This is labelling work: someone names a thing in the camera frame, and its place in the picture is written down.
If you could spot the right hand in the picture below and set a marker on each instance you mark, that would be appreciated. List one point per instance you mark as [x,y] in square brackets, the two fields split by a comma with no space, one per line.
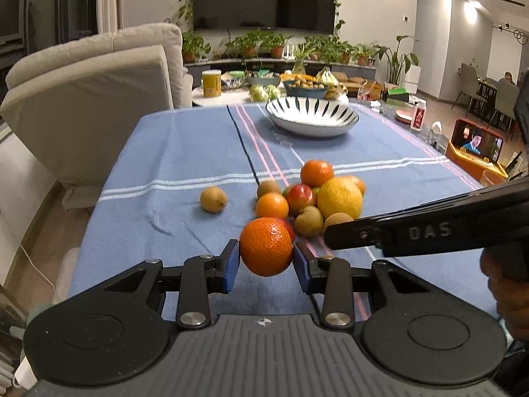
[511,297]

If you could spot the white bottle red label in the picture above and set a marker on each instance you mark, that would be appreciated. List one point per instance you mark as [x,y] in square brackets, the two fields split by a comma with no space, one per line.
[418,115]

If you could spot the phone showing video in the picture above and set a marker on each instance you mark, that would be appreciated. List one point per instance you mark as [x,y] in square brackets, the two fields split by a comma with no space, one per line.
[477,140]

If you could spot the orange tangerine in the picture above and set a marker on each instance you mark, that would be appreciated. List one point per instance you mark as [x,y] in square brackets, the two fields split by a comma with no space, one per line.
[314,173]

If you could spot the large orange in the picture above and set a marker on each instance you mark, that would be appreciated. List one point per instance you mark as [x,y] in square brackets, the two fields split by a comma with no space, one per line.
[265,246]

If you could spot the teal bowl of longans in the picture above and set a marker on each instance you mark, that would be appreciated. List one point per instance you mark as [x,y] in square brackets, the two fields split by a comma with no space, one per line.
[305,88]

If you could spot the white round coffee table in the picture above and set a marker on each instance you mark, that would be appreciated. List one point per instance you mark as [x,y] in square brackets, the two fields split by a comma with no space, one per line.
[241,96]

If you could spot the beige sofa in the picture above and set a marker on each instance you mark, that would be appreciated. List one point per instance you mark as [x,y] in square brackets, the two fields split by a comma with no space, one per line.
[74,105]

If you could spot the striped ceramic bowl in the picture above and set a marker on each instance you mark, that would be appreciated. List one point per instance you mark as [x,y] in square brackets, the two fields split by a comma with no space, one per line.
[313,118]

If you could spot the banana bunch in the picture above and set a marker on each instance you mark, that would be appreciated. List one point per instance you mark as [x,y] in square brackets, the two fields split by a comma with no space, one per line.
[326,77]

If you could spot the green apples on tray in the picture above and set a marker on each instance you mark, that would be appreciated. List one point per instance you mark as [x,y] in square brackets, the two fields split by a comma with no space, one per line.
[263,93]

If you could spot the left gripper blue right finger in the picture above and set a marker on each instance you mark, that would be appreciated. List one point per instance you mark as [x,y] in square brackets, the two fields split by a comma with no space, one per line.
[330,282]

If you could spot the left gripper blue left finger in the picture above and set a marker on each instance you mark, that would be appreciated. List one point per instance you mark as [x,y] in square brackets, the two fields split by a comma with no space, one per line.
[196,279]

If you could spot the brown kiwi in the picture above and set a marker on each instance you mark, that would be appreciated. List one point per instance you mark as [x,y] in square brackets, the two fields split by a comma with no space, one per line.
[213,199]

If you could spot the yellow can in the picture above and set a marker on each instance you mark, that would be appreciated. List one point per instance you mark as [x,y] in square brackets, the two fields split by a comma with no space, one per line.
[212,83]

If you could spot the glass vase with plant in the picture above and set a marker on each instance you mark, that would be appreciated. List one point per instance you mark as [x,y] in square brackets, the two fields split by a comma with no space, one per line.
[300,55]

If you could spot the dark marble table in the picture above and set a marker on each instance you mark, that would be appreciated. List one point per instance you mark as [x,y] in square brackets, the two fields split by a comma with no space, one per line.
[430,133]

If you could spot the large yellow grapefruit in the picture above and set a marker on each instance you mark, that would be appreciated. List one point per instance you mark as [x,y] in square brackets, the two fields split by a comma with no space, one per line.
[340,194]

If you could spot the yellow-brown pear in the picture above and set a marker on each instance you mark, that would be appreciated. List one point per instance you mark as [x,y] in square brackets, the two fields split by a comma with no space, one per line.
[309,222]

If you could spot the blue striped tablecloth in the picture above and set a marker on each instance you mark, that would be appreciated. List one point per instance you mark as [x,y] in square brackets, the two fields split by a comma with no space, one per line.
[150,205]

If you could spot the red apple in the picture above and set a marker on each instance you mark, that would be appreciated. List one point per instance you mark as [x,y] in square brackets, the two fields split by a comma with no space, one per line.
[289,228]
[299,197]

